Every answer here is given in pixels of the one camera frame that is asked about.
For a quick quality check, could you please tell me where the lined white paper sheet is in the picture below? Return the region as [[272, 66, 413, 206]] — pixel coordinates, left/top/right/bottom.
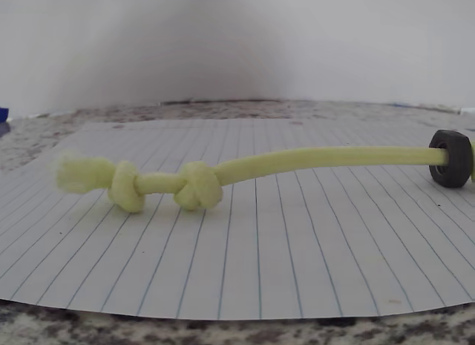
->
[[0, 117, 475, 321]]

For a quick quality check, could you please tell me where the black hex nut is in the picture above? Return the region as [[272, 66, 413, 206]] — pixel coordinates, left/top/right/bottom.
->
[[428, 128, 474, 188]]

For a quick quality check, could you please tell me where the yellow-green knotted cord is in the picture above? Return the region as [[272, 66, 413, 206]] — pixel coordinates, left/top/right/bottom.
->
[[55, 139, 475, 214]]

